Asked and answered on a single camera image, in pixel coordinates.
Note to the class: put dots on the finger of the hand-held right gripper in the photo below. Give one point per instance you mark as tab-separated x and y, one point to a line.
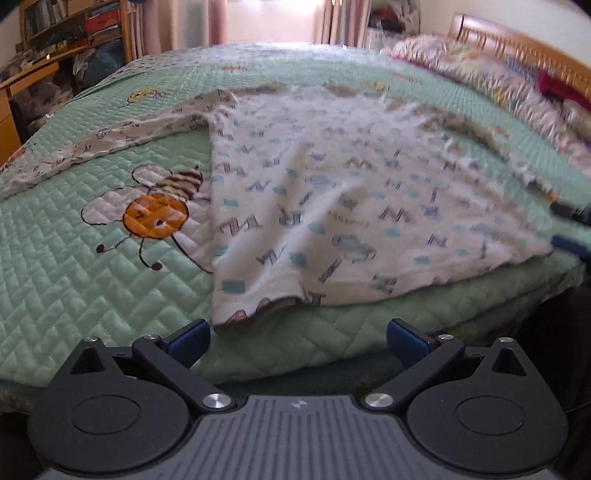
572	245
568	212

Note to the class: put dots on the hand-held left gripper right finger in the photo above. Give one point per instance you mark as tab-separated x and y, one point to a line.
406	341

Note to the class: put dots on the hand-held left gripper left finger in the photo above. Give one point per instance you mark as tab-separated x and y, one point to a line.
191	341

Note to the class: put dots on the white printed shirt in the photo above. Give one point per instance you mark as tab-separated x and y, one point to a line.
346	184

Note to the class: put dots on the dark clothes pile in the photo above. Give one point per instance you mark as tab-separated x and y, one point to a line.
388	18

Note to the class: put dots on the red cloth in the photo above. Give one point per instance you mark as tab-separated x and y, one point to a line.
563	90

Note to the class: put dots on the green quilted bee blanket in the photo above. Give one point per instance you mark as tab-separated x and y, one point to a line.
69	277

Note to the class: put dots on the floral duvet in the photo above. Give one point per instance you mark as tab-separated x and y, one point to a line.
480	74

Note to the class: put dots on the wooden headboard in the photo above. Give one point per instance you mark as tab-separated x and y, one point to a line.
517	46

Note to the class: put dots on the white cabinet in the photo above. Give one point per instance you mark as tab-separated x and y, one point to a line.
378	39

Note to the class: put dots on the grey plastic bag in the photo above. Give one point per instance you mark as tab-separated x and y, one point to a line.
51	99

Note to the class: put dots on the blue bag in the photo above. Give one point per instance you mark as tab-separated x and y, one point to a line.
105	60

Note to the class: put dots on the wooden desk with drawers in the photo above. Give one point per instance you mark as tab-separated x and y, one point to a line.
23	83

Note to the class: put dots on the red box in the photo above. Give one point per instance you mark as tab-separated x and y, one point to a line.
105	26

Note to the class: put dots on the wooden bookshelf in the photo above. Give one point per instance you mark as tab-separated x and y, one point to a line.
69	23

